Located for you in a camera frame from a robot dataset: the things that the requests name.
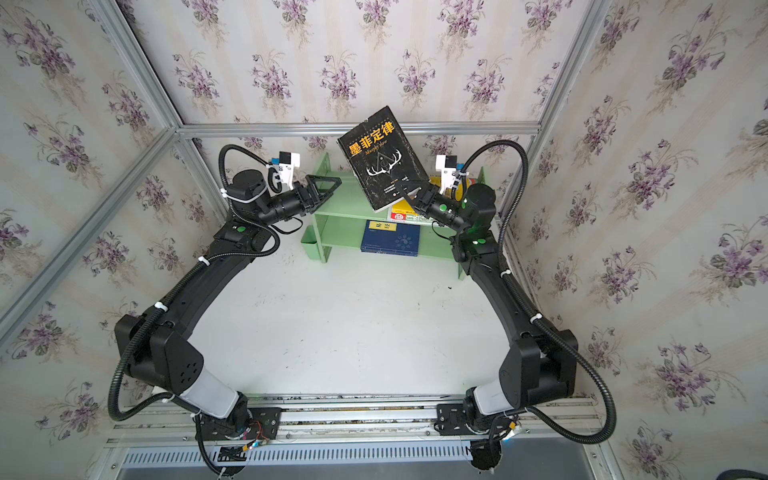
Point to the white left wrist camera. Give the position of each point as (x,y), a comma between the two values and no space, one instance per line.
(281,171)

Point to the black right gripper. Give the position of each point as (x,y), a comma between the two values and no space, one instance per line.
(421,200)

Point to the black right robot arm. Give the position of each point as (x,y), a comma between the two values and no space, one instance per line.
(536,369)

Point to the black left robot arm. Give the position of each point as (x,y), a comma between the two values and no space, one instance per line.
(157,361)

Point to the yellow book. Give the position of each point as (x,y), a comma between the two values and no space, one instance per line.
(402,212)

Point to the aluminium frame top bar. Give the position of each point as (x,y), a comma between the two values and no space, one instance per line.
(335,129)

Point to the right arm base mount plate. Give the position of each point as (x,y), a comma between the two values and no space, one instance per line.
(451,420)

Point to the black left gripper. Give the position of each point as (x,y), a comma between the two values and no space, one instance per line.
(305,199)

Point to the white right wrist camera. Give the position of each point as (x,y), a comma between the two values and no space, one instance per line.
(450,172)

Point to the dark blue book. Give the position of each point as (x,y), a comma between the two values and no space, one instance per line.
(390,238)

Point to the black book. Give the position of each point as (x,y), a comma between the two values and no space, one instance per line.
(380,154)

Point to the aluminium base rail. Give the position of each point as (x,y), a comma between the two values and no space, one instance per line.
(305,419)

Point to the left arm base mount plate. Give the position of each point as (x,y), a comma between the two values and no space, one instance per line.
(261,424)

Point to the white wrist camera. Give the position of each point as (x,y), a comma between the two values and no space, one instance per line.
(281,171)
(450,172)

